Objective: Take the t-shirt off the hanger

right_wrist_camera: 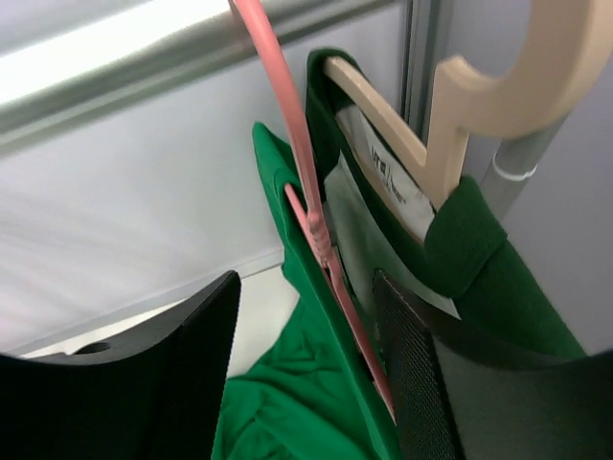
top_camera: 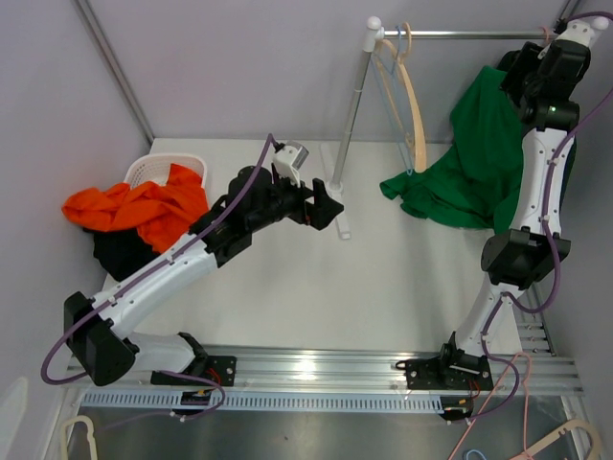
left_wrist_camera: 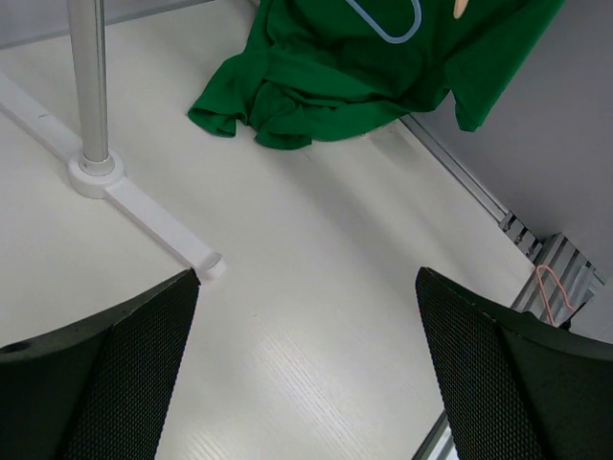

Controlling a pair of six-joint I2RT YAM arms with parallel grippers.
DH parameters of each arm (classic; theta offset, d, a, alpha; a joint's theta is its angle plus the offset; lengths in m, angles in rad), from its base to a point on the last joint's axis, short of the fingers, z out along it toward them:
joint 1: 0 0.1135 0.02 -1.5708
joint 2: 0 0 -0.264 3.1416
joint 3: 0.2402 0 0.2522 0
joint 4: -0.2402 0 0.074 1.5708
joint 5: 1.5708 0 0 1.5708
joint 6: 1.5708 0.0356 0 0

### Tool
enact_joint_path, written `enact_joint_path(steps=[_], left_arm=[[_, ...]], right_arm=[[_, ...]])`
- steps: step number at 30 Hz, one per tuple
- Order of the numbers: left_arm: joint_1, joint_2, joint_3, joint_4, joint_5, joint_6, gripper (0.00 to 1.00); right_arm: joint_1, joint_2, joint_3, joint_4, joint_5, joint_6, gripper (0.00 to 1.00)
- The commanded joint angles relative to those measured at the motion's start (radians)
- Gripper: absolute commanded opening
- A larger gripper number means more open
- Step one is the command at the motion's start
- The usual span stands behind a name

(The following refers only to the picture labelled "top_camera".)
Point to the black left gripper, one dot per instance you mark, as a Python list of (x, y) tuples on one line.
[(319, 215)]

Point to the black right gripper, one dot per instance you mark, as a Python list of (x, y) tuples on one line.
[(531, 57)]

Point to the beige plastic hanger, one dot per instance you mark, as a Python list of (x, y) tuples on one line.
[(412, 105)]

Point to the orange t shirt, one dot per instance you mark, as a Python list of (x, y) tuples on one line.
[(160, 214)]

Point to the black t shirt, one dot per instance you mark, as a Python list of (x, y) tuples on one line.
[(121, 253)]

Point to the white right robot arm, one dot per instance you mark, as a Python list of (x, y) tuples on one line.
[(526, 253)]

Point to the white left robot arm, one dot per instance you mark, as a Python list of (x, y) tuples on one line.
[(101, 331)]

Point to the dark green t shirt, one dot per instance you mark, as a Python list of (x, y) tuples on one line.
[(570, 161)]

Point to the pink hanger on floor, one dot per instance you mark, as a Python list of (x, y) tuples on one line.
[(484, 411)]

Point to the blue hanger on floor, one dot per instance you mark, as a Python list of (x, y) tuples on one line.
[(474, 454)]

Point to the white perforated plastic basket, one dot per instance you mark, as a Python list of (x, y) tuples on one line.
[(156, 168)]

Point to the metal clothes rack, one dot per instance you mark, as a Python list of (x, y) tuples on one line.
[(334, 165)]

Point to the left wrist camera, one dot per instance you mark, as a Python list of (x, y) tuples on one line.
[(288, 160)]

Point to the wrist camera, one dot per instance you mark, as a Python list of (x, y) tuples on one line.
[(577, 31), (288, 160)]

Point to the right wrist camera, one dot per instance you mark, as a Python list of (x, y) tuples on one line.
[(577, 31)]

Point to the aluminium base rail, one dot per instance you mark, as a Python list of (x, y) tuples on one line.
[(265, 379)]

